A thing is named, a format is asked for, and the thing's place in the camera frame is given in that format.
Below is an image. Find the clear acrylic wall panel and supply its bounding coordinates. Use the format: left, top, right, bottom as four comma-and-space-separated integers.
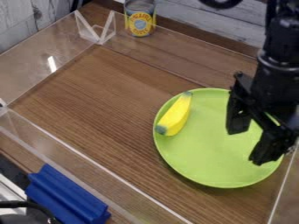
0, 99, 193, 224

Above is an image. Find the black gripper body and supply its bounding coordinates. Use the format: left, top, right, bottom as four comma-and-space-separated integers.
229, 71, 299, 136

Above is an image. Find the clear acrylic triangle bracket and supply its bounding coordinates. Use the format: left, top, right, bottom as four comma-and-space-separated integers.
74, 10, 116, 46

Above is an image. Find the yellow labelled tin can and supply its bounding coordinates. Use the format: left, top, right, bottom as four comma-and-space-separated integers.
124, 0, 156, 38

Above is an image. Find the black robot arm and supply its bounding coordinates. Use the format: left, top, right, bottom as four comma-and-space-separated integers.
225, 0, 299, 165

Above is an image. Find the black cable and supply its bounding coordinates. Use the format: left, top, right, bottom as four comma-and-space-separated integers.
0, 199, 60, 224

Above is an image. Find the blue plastic block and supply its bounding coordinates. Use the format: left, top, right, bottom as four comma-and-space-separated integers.
25, 164, 110, 224

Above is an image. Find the yellow toy banana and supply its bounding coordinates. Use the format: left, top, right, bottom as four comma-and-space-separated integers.
153, 91, 192, 137

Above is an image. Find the green plastic plate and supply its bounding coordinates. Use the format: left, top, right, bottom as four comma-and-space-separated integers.
153, 88, 281, 188

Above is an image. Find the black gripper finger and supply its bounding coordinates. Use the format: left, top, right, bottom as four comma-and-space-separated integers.
248, 129, 296, 165
225, 93, 251, 135

